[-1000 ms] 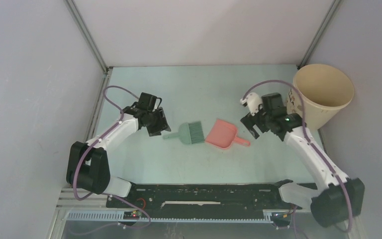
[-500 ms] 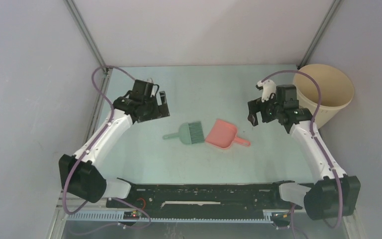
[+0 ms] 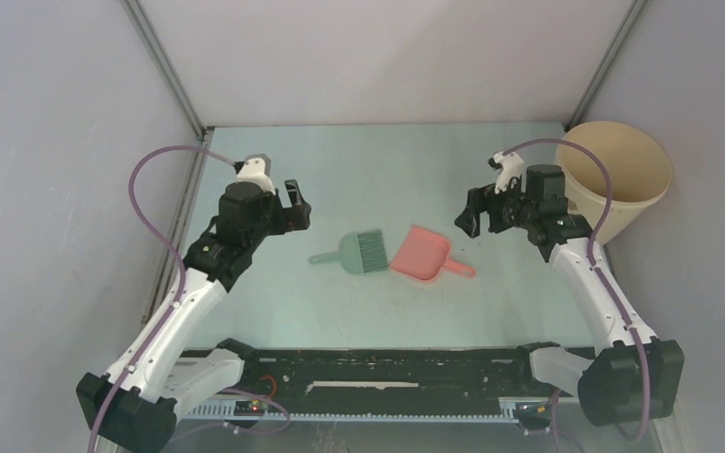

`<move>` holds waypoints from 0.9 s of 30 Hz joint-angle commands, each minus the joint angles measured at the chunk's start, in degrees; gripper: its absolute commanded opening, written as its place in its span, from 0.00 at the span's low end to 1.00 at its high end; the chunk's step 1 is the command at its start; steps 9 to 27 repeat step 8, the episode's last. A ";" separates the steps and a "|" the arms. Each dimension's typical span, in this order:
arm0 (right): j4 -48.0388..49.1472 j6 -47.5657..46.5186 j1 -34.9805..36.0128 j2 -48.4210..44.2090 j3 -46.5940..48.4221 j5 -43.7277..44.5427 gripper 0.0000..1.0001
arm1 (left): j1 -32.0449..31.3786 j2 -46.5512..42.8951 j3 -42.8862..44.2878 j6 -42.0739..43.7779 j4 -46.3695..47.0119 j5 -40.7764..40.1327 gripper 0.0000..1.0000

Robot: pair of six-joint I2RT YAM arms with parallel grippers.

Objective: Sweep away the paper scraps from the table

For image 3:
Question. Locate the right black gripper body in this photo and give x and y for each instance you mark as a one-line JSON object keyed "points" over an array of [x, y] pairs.
{"points": [[508, 209]]}

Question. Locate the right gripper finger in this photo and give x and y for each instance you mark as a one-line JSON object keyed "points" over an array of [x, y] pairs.
{"points": [[469, 222], [478, 199]]}

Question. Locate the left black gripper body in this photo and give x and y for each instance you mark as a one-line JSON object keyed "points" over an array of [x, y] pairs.
{"points": [[273, 219]]}

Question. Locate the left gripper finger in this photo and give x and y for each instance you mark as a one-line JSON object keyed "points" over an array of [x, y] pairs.
{"points": [[294, 193], [298, 217]]}

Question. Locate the pink plastic dustpan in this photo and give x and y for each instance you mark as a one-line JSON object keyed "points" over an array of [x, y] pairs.
{"points": [[425, 255]]}

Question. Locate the green plastic brush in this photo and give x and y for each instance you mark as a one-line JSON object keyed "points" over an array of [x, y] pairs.
{"points": [[358, 253]]}

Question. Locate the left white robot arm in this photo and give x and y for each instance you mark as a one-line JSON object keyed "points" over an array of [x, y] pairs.
{"points": [[139, 401]]}

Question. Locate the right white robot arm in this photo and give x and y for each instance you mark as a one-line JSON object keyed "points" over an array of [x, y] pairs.
{"points": [[635, 375]]}

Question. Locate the beige paper bucket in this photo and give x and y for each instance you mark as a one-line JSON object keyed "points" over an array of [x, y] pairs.
{"points": [[639, 169]]}

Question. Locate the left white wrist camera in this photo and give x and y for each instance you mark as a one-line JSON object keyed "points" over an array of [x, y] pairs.
{"points": [[256, 169]]}

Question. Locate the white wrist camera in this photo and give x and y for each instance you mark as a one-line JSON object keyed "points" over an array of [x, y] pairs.
{"points": [[256, 169], [509, 166]]}

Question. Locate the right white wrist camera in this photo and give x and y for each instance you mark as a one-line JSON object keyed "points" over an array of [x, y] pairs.
{"points": [[509, 166]]}

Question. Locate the left aluminium frame post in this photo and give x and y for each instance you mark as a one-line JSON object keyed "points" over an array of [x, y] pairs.
{"points": [[148, 35]]}

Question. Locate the aluminium frame post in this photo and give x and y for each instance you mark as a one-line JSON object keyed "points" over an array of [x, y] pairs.
{"points": [[630, 21], [148, 35]]}

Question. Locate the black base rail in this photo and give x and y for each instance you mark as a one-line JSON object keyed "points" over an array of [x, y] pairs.
{"points": [[389, 378]]}

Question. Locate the grey cable duct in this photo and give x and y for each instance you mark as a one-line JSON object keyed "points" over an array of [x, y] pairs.
{"points": [[255, 410]]}

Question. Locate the right aluminium frame post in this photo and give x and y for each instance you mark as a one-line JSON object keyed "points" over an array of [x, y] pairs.
{"points": [[630, 21]]}

